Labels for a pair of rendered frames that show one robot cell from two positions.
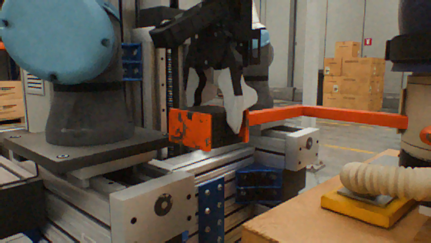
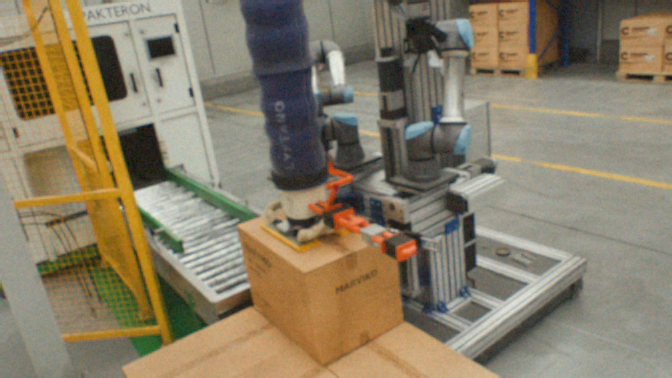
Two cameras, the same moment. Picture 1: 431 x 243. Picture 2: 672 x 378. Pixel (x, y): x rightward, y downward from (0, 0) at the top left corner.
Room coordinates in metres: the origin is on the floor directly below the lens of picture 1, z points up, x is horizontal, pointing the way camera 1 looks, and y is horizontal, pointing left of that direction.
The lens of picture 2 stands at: (1.07, -2.34, 1.85)
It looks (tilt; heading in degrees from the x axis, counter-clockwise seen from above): 20 degrees down; 103
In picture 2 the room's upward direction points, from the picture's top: 8 degrees counter-clockwise
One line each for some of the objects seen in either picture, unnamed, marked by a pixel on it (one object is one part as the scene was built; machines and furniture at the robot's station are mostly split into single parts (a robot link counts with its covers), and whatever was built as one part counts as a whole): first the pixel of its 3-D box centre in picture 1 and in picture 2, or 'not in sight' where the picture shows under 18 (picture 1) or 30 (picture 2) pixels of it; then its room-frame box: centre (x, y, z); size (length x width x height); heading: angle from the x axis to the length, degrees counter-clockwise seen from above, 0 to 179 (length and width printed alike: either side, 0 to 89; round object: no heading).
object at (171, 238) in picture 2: not in sight; (134, 214); (-1.07, 0.72, 0.60); 1.60 x 0.10 x 0.09; 136
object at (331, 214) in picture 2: not in sight; (338, 216); (0.65, -0.57, 1.07); 0.10 x 0.08 x 0.06; 43
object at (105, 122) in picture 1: (90, 108); (349, 149); (0.57, 0.22, 1.09); 0.15 x 0.15 x 0.10
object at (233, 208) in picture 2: not in sight; (207, 190); (-0.69, 1.11, 0.60); 1.60 x 0.10 x 0.09; 136
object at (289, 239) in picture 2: not in sight; (288, 230); (0.41, -0.46, 0.97); 0.34 x 0.10 x 0.05; 133
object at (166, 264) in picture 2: not in sight; (145, 245); (-0.85, 0.43, 0.50); 2.31 x 0.05 x 0.19; 136
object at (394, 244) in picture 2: not in sight; (398, 247); (0.89, -0.83, 1.07); 0.08 x 0.07 x 0.05; 133
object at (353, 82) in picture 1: (354, 78); not in sight; (7.52, -3.36, 0.87); 1.21 x 1.02 x 1.74; 139
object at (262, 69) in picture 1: (248, 51); (421, 139); (0.95, -0.11, 1.20); 0.13 x 0.12 x 0.14; 165
